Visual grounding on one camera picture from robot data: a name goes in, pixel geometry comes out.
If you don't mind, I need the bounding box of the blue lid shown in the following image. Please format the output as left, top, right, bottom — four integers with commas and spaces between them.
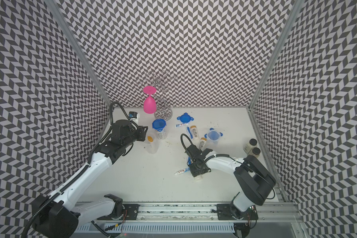
204, 128, 223, 141
177, 113, 194, 124
152, 119, 167, 131

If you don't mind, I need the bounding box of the clear cup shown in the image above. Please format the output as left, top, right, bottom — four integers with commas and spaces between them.
206, 139, 220, 150
145, 133, 160, 154
155, 127, 167, 140

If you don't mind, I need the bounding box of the white bottle green label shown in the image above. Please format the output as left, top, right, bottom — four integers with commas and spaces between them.
194, 175, 203, 180

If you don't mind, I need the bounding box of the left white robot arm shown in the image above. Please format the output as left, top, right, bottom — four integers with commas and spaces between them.
21, 102, 148, 238

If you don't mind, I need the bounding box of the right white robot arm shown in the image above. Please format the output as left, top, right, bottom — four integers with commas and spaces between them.
180, 134, 276, 220

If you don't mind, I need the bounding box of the white bottle by cup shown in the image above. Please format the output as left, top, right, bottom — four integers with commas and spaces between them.
198, 137, 207, 150

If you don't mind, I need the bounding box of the pink plastic wine glass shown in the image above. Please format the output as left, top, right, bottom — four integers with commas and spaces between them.
143, 86, 157, 114

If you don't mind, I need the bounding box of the blue lid under cup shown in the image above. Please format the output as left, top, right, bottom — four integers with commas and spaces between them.
204, 128, 223, 141

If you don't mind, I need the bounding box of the blue toothbrush back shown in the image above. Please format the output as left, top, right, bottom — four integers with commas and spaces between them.
186, 127, 193, 139

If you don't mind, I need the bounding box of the toothpaste tube back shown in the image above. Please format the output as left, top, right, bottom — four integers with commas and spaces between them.
175, 123, 188, 128

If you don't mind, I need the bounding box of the chrome glass holder stand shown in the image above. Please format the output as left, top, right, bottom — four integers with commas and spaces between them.
139, 70, 174, 121

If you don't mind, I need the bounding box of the brown spice jar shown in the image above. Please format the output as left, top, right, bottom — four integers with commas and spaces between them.
249, 147, 261, 158

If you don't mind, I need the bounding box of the green herb spice jar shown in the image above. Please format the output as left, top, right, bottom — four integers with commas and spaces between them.
244, 138, 257, 154

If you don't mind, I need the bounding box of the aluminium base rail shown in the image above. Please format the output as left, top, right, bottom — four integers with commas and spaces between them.
124, 202, 303, 223

